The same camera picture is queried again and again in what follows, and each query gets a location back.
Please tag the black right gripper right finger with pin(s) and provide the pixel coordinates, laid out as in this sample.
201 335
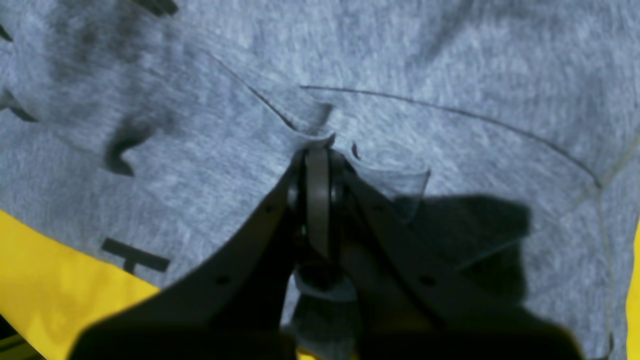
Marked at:
413 305

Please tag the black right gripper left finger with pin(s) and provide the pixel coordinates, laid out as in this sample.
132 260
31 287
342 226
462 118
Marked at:
229 308

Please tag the grey t-shirt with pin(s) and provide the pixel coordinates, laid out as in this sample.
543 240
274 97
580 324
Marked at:
143 133

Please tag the yellow table cloth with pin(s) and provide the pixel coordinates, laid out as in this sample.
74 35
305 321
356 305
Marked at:
50 293

